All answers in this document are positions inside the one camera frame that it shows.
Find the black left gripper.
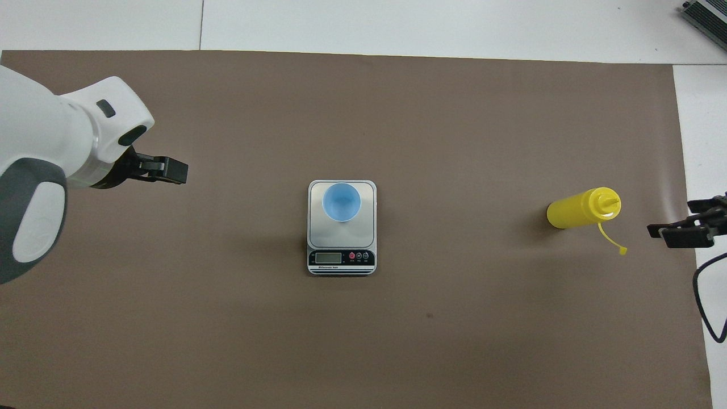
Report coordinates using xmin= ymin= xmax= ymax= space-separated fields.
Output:
xmin=90 ymin=145 xmax=189 ymax=190

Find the yellow squeeze seasoning bottle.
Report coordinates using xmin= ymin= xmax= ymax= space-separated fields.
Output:
xmin=546 ymin=187 xmax=628 ymax=256

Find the light blue plastic cup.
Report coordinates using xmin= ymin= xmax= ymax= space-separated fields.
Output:
xmin=321 ymin=182 xmax=362 ymax=223

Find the silver digital kitchen scale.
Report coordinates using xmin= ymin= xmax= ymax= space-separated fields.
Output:
xmin=307 ymin=180 xmax=377 ymax=277

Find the brown table mat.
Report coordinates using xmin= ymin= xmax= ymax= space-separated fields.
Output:
xmin=0 ymin=50 xmax=713 ymax=409

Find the grey ribbed metal device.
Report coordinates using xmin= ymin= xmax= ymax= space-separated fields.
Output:
xmin=682 ymin=0 xmax=727 ymax=36

